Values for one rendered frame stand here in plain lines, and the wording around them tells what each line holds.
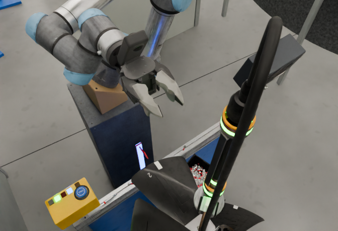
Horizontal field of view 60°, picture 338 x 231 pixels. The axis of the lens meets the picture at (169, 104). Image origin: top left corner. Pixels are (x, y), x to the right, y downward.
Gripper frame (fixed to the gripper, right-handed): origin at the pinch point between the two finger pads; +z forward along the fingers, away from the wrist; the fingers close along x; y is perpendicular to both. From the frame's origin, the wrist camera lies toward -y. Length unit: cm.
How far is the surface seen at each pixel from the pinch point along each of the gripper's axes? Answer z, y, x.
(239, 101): 15.7, -19.4, 1.1
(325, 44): -38, 106, -172
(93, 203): -15, 62, 23
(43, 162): -108, 166, 43
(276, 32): 18.8, -33.7, 4.3
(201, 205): 17.2, 11.4, 4.2
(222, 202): 17.9, 19.9, -2.2
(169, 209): 5.9, 47.3, 3.7
